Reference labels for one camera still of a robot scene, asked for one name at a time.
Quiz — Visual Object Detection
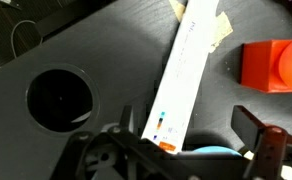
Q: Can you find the thin white cable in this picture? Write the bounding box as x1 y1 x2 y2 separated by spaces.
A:
0 19 44 70

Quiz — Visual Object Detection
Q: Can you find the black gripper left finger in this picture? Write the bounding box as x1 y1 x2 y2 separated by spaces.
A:
117 105 144 142

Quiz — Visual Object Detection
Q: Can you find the blue plastic saucer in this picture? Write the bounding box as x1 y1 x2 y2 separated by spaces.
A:
191 145 244 158

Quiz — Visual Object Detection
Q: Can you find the beige tape piece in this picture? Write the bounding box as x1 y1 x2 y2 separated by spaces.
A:
168 0 188 23
208 11 235 54

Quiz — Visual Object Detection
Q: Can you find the red toy mug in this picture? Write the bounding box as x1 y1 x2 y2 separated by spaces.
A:
238 35 292 95

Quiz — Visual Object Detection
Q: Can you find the white tube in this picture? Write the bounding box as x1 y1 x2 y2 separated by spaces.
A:
140 0 220 155

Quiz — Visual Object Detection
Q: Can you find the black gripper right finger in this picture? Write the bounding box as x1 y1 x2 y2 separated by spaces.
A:
230 105 289 180

